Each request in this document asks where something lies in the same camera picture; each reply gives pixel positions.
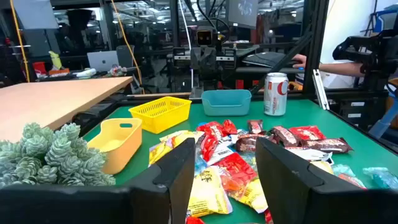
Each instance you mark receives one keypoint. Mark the blue white candy bar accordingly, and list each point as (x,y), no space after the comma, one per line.
(239,133)
(199,163)
(221,152)

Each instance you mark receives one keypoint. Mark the person's hand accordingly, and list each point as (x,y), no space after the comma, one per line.
(300,60)

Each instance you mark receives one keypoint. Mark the yellow Sour Patch packet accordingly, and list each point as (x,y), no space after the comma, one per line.
(323,167)
(160,149)

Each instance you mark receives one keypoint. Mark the person's forearm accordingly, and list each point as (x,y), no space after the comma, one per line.
(340,69)

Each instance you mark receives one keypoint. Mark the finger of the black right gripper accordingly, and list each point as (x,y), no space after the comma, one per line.
(197,59)
(212,59)

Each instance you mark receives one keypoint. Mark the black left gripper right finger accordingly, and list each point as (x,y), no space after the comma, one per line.
(295,193)

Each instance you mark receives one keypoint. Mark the clear round jar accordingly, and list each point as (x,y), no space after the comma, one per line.
(275,96)

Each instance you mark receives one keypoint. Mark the silver laptop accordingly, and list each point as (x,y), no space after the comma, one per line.
(102,60)

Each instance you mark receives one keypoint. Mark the grey hanging panel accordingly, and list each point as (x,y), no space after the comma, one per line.
(35,14)

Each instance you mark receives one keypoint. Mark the white silver candy bar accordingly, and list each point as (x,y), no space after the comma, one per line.
(311,154)

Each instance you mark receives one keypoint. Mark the person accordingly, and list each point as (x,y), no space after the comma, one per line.
(335,82)

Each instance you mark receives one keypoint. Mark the black robotic device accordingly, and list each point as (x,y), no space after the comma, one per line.
(367,51)

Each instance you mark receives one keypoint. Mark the clear water bottle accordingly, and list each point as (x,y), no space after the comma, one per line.
(300,76)

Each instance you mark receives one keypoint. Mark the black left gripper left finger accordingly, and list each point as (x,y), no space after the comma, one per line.
(155,202)

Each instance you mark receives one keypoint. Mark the teal plastic bin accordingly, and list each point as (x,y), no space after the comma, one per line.
(226,105)

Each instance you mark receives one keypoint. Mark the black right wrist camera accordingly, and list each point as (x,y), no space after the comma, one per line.
(204,37)

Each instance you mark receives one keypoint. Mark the silver rail bracket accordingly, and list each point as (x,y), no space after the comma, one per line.
(320,88)

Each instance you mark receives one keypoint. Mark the green table mat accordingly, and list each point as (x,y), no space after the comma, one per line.
(348,127)

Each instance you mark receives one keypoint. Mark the yellow mesh basket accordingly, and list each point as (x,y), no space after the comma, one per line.
(168,119)

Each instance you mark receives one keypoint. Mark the blue chair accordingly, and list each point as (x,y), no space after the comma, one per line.
(385,18)

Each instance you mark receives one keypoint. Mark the light wooden desk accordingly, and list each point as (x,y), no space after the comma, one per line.
(46,102)

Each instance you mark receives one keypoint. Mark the black monitor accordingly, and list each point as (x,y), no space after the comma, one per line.
(242,12)

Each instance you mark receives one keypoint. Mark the clear wrapped hard candy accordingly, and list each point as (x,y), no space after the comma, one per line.
(382,177)
(342,169)
(351,180)

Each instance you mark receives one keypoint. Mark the orange box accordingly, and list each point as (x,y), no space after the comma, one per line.
(59,71)

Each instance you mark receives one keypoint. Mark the brown chocolate bar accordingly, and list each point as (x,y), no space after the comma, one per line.
(255,126)
(248,143)
(284,136)
(326,145)

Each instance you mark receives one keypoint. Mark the white plastic object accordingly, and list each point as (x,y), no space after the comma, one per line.
(86,72)

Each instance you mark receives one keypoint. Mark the artificial pale green succulent plant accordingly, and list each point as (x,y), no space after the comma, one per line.
(46,155)

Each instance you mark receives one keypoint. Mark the orange plastic bin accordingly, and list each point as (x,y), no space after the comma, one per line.
(124,155)

